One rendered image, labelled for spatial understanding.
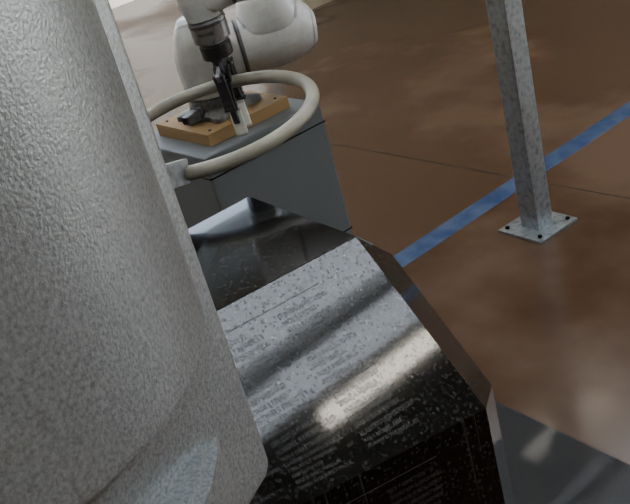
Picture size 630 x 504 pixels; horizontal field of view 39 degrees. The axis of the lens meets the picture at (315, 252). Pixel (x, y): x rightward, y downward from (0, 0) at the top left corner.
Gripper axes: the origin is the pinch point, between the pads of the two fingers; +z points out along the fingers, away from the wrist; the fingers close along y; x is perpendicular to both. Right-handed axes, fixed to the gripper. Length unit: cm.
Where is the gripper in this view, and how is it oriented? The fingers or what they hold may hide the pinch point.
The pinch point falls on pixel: (240, 118)
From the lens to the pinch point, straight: 224.6
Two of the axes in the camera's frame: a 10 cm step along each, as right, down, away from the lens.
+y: -1.1, 5.2, -8.5
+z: 2.8, 8.3, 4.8
